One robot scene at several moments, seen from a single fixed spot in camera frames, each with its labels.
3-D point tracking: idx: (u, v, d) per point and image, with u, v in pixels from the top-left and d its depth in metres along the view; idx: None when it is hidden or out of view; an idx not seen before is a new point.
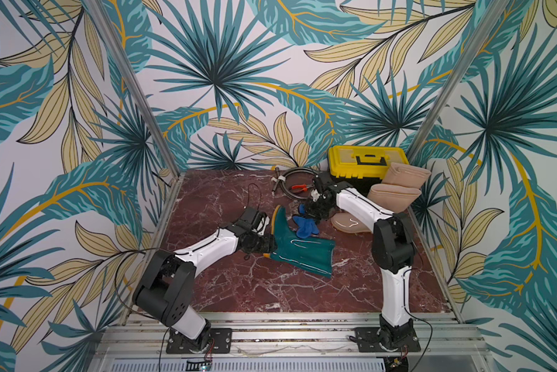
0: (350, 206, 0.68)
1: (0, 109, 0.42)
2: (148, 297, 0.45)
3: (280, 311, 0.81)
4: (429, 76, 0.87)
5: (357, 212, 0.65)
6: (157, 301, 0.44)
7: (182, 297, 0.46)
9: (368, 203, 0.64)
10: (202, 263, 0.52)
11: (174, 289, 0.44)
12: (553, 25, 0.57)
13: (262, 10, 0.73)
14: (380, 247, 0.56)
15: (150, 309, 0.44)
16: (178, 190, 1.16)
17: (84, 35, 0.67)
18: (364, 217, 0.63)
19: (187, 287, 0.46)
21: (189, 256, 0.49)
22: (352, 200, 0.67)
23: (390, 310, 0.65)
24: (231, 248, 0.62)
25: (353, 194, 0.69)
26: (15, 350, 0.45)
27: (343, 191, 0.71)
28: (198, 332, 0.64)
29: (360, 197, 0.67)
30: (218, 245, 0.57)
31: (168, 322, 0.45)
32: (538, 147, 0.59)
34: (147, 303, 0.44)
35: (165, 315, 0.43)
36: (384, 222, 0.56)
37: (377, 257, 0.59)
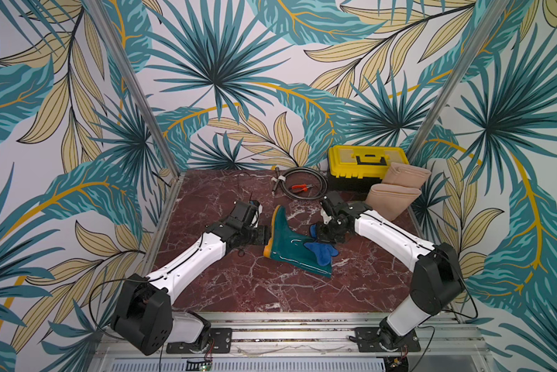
0: (376, 235, 0.56)
1: (0, 109, 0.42)
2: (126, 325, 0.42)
3: (280, 311, 0.81)
4: (429, 76, 0.87)
5: (387, 242, 0.54)
6: (135, 329, 0.41)
7: (160, 324, 0.42)
9: (399, 234, 0.53)
10: (180, 284, 0.47)
11: (148, 320, 0.40)
12: (553, 25, 0.57)
13: (262, 10, 0.73)
14: (424, 287, 0.46)
15: (129, 337, 0.41)
16: (178, 190, 1.16)
17: (84, 35, 0.67)
18: (397, 249, 0.51)
19: (166, 313, 0.43)
21: (164, 280, 0.45)
22: (379, 229, 0.56)
23: (401, 323, 0.61)
24: (216, 256, 0.56)
25: (379, 222, 0.58)
26: (15, 350, 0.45)
27: (368, 218, 0.59)
28: (196, 335, 0.64)
29: (386, 226, 0.56)
30: (201, 257, 0.51)
31: (149, 351, 0.42)
32: (538, 147, 0.59)
34: (125, 332, 0.42)
35: (143, 343, 0.40)
36: (428, 260, 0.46)
37: (420, 297, 0.48)
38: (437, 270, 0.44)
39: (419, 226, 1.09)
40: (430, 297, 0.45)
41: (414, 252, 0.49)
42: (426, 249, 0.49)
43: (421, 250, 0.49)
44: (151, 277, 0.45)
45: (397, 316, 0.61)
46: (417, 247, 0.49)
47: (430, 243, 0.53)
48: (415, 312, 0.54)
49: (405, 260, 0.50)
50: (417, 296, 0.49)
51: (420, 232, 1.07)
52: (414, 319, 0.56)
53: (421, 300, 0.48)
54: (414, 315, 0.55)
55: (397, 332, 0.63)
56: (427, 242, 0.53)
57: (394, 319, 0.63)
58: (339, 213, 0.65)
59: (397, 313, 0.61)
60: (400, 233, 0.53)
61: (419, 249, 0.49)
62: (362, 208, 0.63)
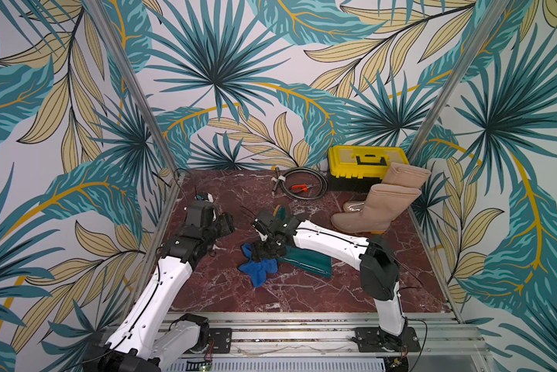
0: (317, 246, 0.57)
1: (0, 109, 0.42)
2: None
3: (280, 311, 0.81)
4: (429, 76, 0.87)
5: (328, 249, 0.55)
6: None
7: None
9: (336, 240, 0.55)
10: (153, 328, 0.43)
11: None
12: (553, 25, 0.57)
13: (262, 10, 0.73)
14: (373, 283, 0.49)
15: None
16: (178, 190, 1.16)
17: (84, 35, 0.67)
18: (339, 255, 0.54)
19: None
21: (130, 338, 0.39)
22: (317, 240, 0.57)
23: (390, 323, 0.61)
24: (183, 277, 0.50)
25: (314, 232, 0.58)
26: (14, 350, 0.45)
27: (304, 231, 0.59)
28: (196, 337, 0.64)
29: (323, 235, 0.57)
30: (163, 294, 0.45)
31: None
32: (538, 147, 0.59)
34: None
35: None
36: (369, 258, 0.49)
37: (370, 291, 0.52)
38: (378, 265, 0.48)
39: (419, 226, 1.09)
40: (380, 290, 0.49)
41: (355, 253, 0.51)
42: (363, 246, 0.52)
43: (361, 250, 0.51)
44: (112, 342, 0.39)
45: (383, 318, 0.62)
46: (355, 249, 0.52)
47: (363, 238, 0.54)
48: (385, 304, 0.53)
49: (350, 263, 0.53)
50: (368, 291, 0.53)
51: (419, 232, 1.07)
52: (393, 311, 0.57)
53: (373, 294, 0.52)
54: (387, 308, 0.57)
55: (393, 332, 0.63)
56: (361, 239, 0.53)
57: (383, 321, 0.63)
58: (276, 234, 0.64)
59: (381, 314, 0.61)
60: (337, 239, 0.55)
61: (358, 249, 0.52)
62: (294, 223, 0.62)
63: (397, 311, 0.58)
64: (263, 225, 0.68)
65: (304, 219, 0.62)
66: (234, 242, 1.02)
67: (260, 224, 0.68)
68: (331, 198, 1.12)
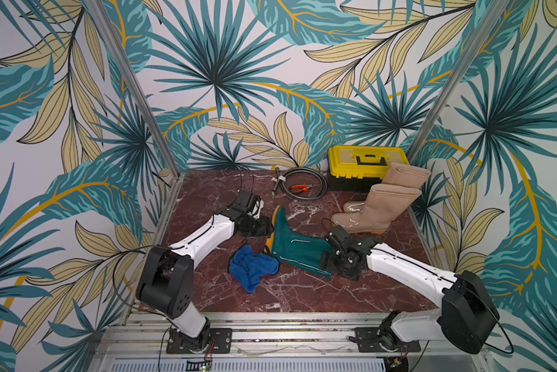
0: (391, 270, 0.54)
1: (0, 109, 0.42)
2: (151, 292, 0.46)
3: (280, 311, 0.81)
4: (429, 76, 0.87)
5: (405, 277, 0.51)
6: (160, 294, 0.45)
7: (184, 290, 0.47)
9: (416, 268, 0.51)
10: (200, 253, 0.52)
11: (176, 283, 0.44)
12: (553, 25, 0.57)
13: (262, 10, 0.73)
14: (456, 324, 0.42)
15: (156, 303, 0.45)
16: (178, 190, 1.16)
17: (84, 35, 0.67)
18: (417, 284, 0.49)
19: (190, 280, 0.47)
21: (186, 248, 0.49)
22: (393, 265, 0.53)
23: (408, 332, 0.60)
24: (228, 232, 0.61)
25: (391, 256, 0.56)
26: (15, 350, 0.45)
27: (379, 253, 0.58)
28: (199, 330, 0.65)
29: (401, 260, 0.54)
30: (214, 232, 0.56)
31: (173, 313, 0.45)
32: (538, 147, 0.59)
34: (152, 299, 0.45)
35: (170, 307, 0.44)
36: (455, 294, 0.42)
37: (452, 332, 0.44)
38: (466, 303, 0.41)
39: (419, 226, 1.09)
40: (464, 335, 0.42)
41: (437, 286, 0.46)
42: (450, 282, 0.46)
43: (446, 284, 0.46)
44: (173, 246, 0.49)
45: (407, 326, 0.59)
46: (440, 281, 0.46)
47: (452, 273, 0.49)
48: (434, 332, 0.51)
49: (431, 295, 0.47)
50: (451, 333, 0.45)
51: (419, 231, 1.08)
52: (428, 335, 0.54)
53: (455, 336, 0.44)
54: (430, 333, 0.53)
55: (401, 340, 0.63)
56: (449, 274, 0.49)
57: (401, 328, 0.61)
58: (348, 250, 0.63)
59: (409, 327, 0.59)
60: (416, 266, 0.51)
61: (442, 283, 0.46)
62: (370, 242, 0.61)
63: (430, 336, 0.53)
64: (336, 239, 0.69)
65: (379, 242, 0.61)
66: (234, 242, 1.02)
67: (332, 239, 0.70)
68: (331, 198, 1.12)
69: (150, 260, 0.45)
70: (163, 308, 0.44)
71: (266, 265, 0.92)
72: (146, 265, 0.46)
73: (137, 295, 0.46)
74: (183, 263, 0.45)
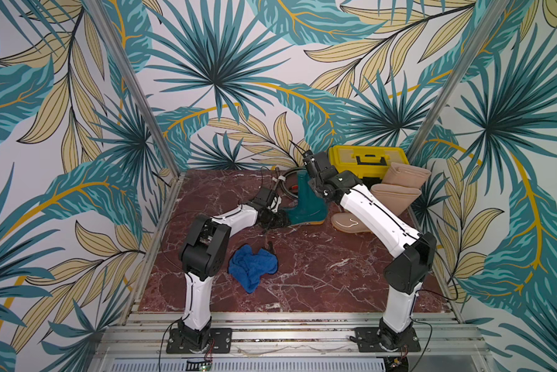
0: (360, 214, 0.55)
1: (0, 109, 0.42)
2: (191, 255, 0.54)
3: (280, 311, 0.81)
4: (429, 76, 0.87)
5: (373, 223, 0.53)
6: (199, 257, 0.53)
7: (221, 253, 0.56)
9: (390, 219, 0.52)
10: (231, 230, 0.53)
11: (215, 246, 0.53)
12: (553, 25, 0.57)
13: (262, 10, 0.73)
14: (402, 273, 0.49)
15: (194, 263, 0.53)
16: (178, 190, 1.16)
17: (84, 34, 0.67)
18: (382, 233, 0.52)
19: (226, 246, 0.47)
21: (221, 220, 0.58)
22: (367, 210, 0.53)
23: (393, 318, 0.63)
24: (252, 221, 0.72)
25: (368, 201, 0.55)
26: (15, 350, 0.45)
27: (357, 195, 0.55)
28: (204, 322, 0.66)
29: (376, 207, 0.54)
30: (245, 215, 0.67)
31: (208, 274, 0.54)
32: (538, 147, 0.59)
34: (191, 260, 0.54)
35: (207, 268, 0.52)
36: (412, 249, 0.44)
37: (393, 279, 0.52)
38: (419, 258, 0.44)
39: (419, 226, 1.09)
40: (403, 282, 0.50)
41: (400, 240, 0.49)
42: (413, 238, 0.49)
43: (409, 240, 0.49)
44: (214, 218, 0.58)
45: (390, 311, 0.63)
46: (404, 236, 0.49)
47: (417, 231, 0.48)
48: (399, 299, 0.56)
49: (390, 246, 0.51)
50: (392, 280, 0.52)
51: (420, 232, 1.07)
52: (402, 308, 0.58)
53: (392, 283, 0.53)
54: (398, 302, 0.58)
55: (394, 328, 0.64)
56: (414, 230, 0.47)
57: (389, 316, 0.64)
58: (325, 184, 0.60)
59: (389, 308, 0.63)
60: (389, 218, 0.52)
61: (406, 238, 0.49)
62: (351, 182, 0.58)
63: (407, 310, 0.58)
64: (316, 167, 0.63)
65: (360, 183, 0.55)
66: (234, 242, 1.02)
67: (313, 165, 0.63)
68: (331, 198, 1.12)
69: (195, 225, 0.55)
70: (201, 269, 0.53)
71: (267, 263, 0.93)
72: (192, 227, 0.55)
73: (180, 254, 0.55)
74: (222, 229, 0.54)
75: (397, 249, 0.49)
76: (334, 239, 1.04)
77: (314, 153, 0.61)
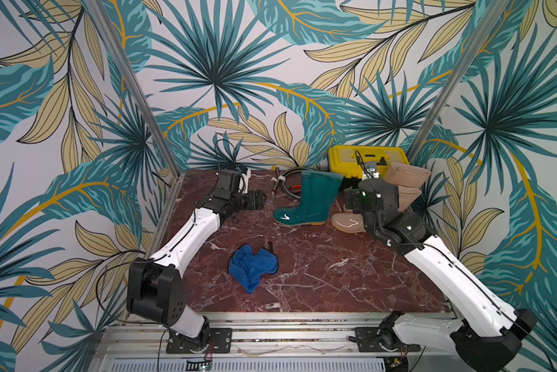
0: (437, 277, 0.44)
1: (0, 109, 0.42)
2: (143, 305, 0.44)
3: (280, 311, 0.81)
4: (429, 76, 0.87)
5: (452, 291, 0.43)
6: (154, 305, 0.43)
7: (175, 298, 0.45)
9: (477, 291, 0.41)
10: (184, 259, 0.49)
11: (163, 295, 0.42)
12: (553, 25, 0.57)
13: (262, 10, 0.73)
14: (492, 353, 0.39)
15: (149, 314, 0.44)
16: (178, 190, 1.16)
17: (84, 34, 0.66)
18: (465, 304, 0.42)
19: (179, 287, 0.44)
21: (169, 257, 0.46)
22: (448, 274, 0.43)
23: (410, 335, 0.60)
24: (210, 228, 0.57)
25: (448, 262, 0.44)
26: (15, 350, 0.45)
27: (433, 253, 0.45)
28: (198, 331, 0.65)
29: (459, 273, 0.43)
30: (197, 232, 0.52)
31: (170, 321, 0.45)
32: (538, 147, 0.59)
34: (146, 311, 0.44)
35: (163, 317, 0.43)
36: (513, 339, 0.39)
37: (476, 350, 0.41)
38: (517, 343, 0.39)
39: None
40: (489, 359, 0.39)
41: (496, 321, 0.39)
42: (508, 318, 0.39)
43: (505, 323, 0.39)
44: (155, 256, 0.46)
45: (414, 333, 0.58)
46: (498, 316, 0.39)
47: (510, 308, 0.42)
48: (438, 339, 0.51)
49: (475, 321, 0.41)
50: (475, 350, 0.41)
51: None
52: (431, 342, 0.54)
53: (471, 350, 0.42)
54: (432, 339, 0.53)
55: (400, 339, 0.63)
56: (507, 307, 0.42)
57: (404, 329, 0.61)
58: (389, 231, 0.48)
59: (415, 331, 0.58)
60: (475, 287, 0.42)
61: (501, 318, 0.39)
62: (423, 232, 0.47)
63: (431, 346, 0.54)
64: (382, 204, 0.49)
65: (433, 235, 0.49)
66: (234, 242, 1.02)
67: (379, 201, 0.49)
68: None
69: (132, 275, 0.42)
70: (158, 318, 0.43)
71: (267, 263, 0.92)
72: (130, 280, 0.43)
73: (130, 307, 0.44)
74: (166, 274, 0.42)
75: (486, 331, 0.39)
76: (334, 239, 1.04)
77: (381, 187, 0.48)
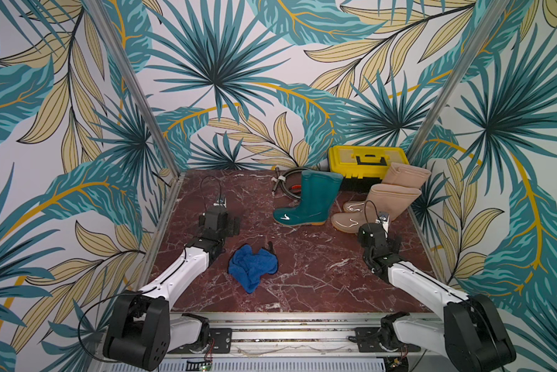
0: (409, 284, 0.56)
1: (0, 109, 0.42)
2: (124, 346, 0.41)
3: (280, 311, 0.81)
4: (429, 76, 0.87)
5: (420, 292, 0.53)
6: (135, 346, 0.41)
7: (159, 336, 0.42)
9: (432, 284, 0.52)
10: (174, 291, 0.48)
11: (149, 331, 0.40)
12: (553, 25, 0.57)
13: (262, 10, 0.73)
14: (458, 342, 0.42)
15: (128, 356, 0.40)
16: (178, 190, 1.16)
17: (84, 34, 0.67)
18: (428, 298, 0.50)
19: (164, 324, 0.43)
21: (159, 290, 0.46)
22: (410, 278, 0.56)
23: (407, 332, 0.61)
24: (201, 266, 0.58)
25: (410, 271, 0.58)
26: (15, 350, 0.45)
27: (400, 266, 0.61)
28: (195, 337, 0.64)
29: (419, 276, 0.56)
30: (189, 268, 0.53)
31: (151, 364, 0.41)
32: (538, 147, 0.59)
34: (125, 353, 0.40)
35: (145, 359, 0.40)
36: (458, 308, 0.44)
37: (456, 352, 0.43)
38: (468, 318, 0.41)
39: (419, 226, 1.09)
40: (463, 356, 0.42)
41: (445, 299, 0.47)
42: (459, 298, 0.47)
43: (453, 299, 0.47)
44: (144, 289, 0.45)
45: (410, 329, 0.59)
46: (448, 296, 0.48)
47: (464, 294, 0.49)
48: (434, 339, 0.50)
49: (439, 310, 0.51)
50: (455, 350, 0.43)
51: (420, 232, 1.07)
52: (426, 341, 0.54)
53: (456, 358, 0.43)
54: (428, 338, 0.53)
55: (397, 335, 0.64)
56: (459, 292, 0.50)
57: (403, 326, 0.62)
58: (375, 262, 0.67)
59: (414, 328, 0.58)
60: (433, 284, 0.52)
61: (450, 297, 0.47)
62: (396, 260, 0.64)
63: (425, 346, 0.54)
64: (373, 241, 0.69)
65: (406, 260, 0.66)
66: (234, 242, 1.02)
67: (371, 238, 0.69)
68: None
69: (118, 308, 0.41)
70: (139, 360, 0.40)
71: (267, 263, 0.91)
72: (115, 315, 0.41)
73: (108, 349, 0.41)
74: (156, 306, 0.42)
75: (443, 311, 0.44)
76: (334, 239, 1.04)
77: (374, 228, 0.69)
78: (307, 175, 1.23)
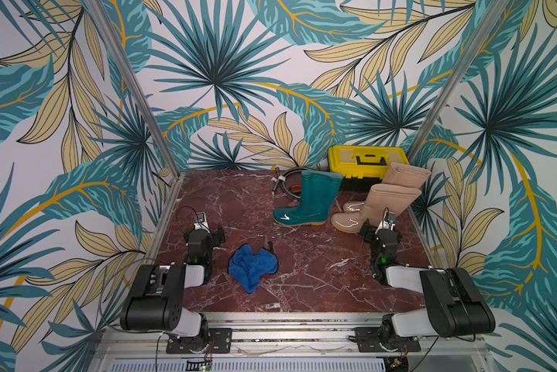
0: (402, 276, 0.62)
1: (0, 109, 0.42)
2: (144, 305, 0.44)
3: (280, 311, 0.81)
4: (429, 76, 0.87)
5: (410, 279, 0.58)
6: (154, 304, 0.44)
7: (177, 295, 0.47)
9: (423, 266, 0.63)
10: None
11: (173, 284, 0.47)
12: (553, 25, 0.57)
13: (262, 10, 0.73)
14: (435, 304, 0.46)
15: (149, 313, 0.43)
16: (178, 190, 1.16)
17: (84, 34, 0.67)
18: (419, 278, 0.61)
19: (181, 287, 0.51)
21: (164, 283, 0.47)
22: (404, 268, 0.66)
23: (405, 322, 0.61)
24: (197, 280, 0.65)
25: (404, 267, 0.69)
26: (15, 350, 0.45)
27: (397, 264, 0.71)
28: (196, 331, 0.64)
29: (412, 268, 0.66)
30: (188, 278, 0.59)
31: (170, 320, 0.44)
32: (538, 147, 0.59)
34: (144, 311, 0.43)
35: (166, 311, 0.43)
36: (434, 273, 0.49)
37: (436, 317, 0.46)
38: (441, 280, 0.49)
39: (419, 226, 1.09)
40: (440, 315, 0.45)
41: None
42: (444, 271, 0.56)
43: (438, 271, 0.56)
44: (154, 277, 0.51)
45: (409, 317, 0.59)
46: None
47: None
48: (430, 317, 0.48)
49: None
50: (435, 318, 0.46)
51: (419, 232, 1.07)
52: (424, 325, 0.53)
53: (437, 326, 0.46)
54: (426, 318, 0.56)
55: (396, 332, 0.64)
56: None
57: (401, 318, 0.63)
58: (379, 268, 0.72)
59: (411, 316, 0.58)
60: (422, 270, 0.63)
61: None
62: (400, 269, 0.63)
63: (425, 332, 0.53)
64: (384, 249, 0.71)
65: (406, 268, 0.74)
66: (234, 242, 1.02)
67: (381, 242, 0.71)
68: None
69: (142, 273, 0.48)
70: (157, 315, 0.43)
71: (267, 263, 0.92)
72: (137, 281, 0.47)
73: (125, 313, 0.43)
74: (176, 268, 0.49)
75: None
76: (334, 239, 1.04)
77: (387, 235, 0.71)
78: (307, 175, 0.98)
